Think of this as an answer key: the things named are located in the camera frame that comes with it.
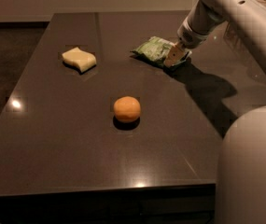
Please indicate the yellow wavy sponge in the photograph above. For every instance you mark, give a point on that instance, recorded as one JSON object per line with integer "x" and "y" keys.
{"x": 79, "y": 59}

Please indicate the orange fruit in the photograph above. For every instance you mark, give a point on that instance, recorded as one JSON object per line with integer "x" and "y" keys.
{"x": 127, "y": 109}

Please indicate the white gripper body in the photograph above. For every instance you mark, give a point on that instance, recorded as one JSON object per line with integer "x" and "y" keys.
{"x": 190, "y": 34}

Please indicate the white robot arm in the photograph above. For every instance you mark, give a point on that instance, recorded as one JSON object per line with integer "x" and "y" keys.
{"x": 241, "y": 167}

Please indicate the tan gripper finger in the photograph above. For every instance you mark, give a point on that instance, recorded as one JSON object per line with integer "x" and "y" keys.
{"x": 176, "y": 54}

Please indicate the green jalapeno chip bag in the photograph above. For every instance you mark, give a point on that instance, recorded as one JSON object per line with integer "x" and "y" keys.
{"x": 155, "y": 51}

